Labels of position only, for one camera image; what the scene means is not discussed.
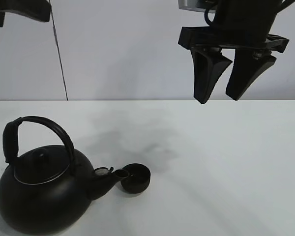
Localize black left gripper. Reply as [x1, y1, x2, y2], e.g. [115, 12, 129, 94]
[0, 0, 51, 28]

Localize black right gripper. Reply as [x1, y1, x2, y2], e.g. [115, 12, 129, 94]
[178, 0, 290, 104]

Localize black teacup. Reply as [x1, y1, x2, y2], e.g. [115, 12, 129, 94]
[120, 163, 151, 194]

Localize black kettle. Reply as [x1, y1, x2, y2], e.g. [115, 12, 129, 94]
[0, 116, 129, 235]

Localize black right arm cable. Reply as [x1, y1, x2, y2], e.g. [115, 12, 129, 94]
[203, 7, 217, 27]

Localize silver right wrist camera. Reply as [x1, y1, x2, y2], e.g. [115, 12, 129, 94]
[178, 0, 216, 13]

